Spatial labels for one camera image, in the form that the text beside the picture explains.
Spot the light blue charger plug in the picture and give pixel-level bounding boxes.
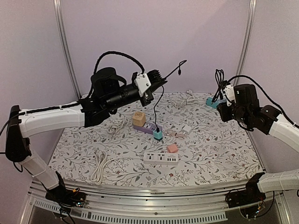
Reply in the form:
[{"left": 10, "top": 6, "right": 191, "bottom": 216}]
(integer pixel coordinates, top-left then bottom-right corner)
[{"left": 213, "top": 99, "right": 227, "bottom": 109}]

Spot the black charger cable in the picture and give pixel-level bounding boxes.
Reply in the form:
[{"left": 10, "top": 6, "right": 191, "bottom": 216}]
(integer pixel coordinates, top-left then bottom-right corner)
[{"left": 153, "top": 59, "right": 187, "bottom": 133}]

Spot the beige cube socket adapter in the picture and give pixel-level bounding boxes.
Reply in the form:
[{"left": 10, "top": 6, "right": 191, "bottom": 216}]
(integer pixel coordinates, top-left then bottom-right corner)
[{"left": 132, "top": 112, "right": 146, "bottom": 127}]

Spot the purple power strip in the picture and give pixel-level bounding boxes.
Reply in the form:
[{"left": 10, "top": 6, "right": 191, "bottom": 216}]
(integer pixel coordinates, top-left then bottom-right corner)
[{"left": 133, "top": 122, "right": 157, "bottom": 135}]

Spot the white power strip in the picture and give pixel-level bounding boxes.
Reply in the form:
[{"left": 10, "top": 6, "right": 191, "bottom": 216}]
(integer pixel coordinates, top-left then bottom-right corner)
[{"left": 143, "top": 152, "right": 179, "bottom": 166}]

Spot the white power strip cable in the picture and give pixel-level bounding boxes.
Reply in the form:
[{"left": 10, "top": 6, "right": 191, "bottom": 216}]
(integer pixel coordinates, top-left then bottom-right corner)
[{"left": 90, "top": 150, "right": 144, "bottom": 185}]

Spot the teal charger plug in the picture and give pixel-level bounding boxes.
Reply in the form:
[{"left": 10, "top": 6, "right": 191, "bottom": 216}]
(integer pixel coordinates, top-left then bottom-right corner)
[{"left": 153, "top": 130, "right": 163, "bottom": 141}]

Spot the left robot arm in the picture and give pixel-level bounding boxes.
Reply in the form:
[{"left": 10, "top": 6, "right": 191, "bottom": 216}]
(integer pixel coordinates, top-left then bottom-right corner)
[{"left": 5, "top": 67, "right": 167, "bottom": 203}]

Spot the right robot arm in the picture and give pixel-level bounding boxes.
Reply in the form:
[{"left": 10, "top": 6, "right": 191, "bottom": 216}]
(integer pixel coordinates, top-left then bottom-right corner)
[{"left": 217, "top": 81, "right": 299, "bottom": 203}]

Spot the pink charger plug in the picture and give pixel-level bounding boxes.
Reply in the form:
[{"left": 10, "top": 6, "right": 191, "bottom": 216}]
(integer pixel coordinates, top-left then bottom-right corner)
[{"left": 166, "top": 144, "right": 178, "bottom": 154}]

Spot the teal power strip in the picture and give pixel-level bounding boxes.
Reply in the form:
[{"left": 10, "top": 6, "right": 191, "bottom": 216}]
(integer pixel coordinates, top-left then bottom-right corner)
[{"left": 206, "top": 97, "right": 218, "bottom": 109}]

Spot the white charger adapter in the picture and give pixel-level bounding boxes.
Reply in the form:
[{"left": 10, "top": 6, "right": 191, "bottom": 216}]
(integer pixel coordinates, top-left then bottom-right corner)
[{"left": 181, "top": 125, "right": 192, "bottom": 135}]

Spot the floral table mat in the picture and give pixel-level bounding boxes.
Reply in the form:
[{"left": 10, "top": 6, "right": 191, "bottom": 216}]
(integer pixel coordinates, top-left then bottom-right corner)
[{"left": 49, "top": 92, "right": 263, "bottom": 188}]

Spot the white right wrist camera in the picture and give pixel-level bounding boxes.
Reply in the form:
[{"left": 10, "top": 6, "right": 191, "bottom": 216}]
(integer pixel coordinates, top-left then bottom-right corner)
[{"left": 220, "top": 80, "right": 235, "bottom": 106}]

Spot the pink coiled cable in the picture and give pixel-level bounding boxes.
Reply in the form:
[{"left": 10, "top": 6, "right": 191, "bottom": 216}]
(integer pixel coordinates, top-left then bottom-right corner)
[{"left": 166, "top": 130, "right": 187, "bottom": 139}]

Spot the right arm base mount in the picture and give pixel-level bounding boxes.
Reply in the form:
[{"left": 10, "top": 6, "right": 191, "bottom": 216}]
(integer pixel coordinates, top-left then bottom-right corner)
[{"left": 225, "top": 189, "right": 266, "bottom": 220}]

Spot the aluminium front rail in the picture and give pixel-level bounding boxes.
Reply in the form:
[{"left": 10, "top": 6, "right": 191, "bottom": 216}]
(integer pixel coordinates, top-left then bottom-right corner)
[{"left": 21, "top": 180, "right": 292, "bottom": 224}]

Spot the right aluminium frame post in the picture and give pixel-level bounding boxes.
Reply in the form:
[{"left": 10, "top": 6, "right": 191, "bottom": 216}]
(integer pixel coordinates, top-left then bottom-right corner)
[{"left": 236, "top": 0, "right": 257, "bottom": 75}]

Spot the aluminium frame post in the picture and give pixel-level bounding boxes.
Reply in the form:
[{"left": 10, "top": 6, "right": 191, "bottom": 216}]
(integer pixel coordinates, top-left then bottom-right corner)
[
  {"left": 236, "top": 0, "right": 257, "bottom": 75},
  {"left": 53, "top": 0, "right": 81, "bottom": 98}
]

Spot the left aluminium frame post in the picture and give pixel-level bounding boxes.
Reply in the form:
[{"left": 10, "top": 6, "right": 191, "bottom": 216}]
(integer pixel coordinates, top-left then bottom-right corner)
[{"left": 53, "top": 0, "right": 81, "bottom": 98}]

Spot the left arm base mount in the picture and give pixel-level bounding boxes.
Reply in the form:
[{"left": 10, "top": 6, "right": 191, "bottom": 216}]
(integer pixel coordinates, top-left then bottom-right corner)
[{"left": 45, "top": 186, "right": 87, "bottom": 208}]

